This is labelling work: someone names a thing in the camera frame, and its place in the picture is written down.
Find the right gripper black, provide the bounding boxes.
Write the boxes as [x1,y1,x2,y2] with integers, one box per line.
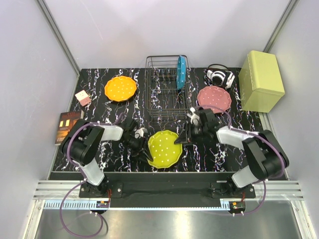
[173,121,207,146]

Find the lime green dotted plate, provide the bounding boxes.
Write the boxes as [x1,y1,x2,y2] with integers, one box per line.
[148,130,182,169]

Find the pink dotted plate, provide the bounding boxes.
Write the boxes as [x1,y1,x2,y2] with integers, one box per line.
[197,86,232,114]

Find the orange dotted plate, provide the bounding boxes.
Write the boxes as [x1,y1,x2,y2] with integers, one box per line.
[104,76,137,102]

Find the blue dotted plate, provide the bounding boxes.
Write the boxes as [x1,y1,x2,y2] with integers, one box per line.
[176,55,187,90]

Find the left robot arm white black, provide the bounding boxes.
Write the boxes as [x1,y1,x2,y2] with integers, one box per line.
[61,119,153,197]

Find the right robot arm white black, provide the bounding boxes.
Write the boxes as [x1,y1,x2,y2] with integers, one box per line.
[175,107,290,198]

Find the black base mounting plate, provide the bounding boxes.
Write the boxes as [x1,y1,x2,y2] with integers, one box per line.
[79,172,256,209]

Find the black marble pattern mat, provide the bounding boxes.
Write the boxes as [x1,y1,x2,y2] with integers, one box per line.
[76,68,263,172]

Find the black white headphones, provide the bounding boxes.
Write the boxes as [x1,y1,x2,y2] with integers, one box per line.
[206,64,237,90]

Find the pink white cube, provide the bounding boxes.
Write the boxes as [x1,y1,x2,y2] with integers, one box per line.
[75,90,91,107]

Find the dark paperback book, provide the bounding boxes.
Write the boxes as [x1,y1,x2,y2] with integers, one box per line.
[55,110,84,146]

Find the lime green box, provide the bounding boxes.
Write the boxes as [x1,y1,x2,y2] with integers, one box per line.
[238,50,285,113]

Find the black wire dish rack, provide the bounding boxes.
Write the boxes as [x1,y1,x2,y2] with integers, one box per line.
[145,55,194,120]

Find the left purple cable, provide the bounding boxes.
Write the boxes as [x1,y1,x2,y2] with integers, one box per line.
[60,113,130,237]

